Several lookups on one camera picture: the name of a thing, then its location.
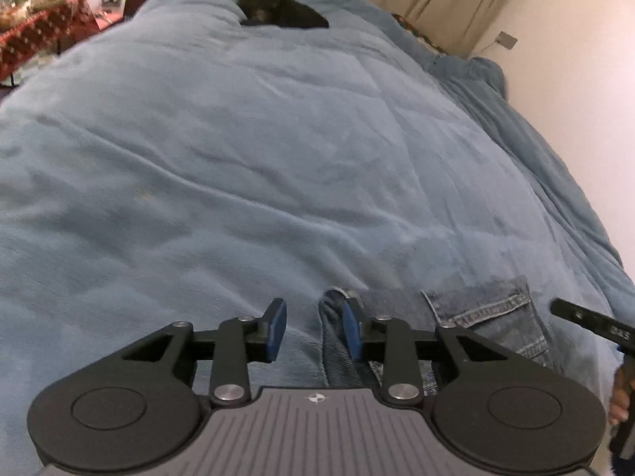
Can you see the blue fleece blanket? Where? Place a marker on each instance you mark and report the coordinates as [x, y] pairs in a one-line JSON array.
[[248, 158]]

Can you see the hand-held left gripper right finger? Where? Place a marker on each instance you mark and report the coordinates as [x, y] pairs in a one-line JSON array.
[[351, 332]]

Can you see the wall outlet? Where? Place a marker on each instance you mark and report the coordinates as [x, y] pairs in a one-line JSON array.
[[507, 40]]

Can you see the black cat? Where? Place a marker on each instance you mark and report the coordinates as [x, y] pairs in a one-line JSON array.
[[283, 10]]

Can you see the red patterned cloth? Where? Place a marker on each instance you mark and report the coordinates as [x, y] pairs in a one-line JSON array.
[[39, 34]]

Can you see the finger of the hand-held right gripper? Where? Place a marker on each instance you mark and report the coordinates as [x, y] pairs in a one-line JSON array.
[[573, 315]]

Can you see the dark patterned cloth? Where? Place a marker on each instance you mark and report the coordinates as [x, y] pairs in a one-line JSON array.
[[416, 34]]

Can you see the person's right hand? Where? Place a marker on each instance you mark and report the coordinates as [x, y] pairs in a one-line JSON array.
[[622, 391]]

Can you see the blue denim jeans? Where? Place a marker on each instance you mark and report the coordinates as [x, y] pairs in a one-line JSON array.
[[491, 317]]

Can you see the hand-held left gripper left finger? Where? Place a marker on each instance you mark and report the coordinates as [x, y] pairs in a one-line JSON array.
[[278, 332]]

